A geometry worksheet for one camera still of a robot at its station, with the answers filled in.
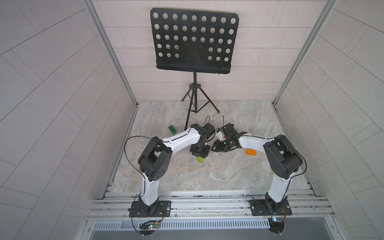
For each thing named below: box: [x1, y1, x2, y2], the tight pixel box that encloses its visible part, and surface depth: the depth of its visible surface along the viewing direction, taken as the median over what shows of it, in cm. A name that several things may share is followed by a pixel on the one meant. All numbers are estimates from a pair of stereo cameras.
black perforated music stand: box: [151, 8, 240, 131], surface depth 69 cm
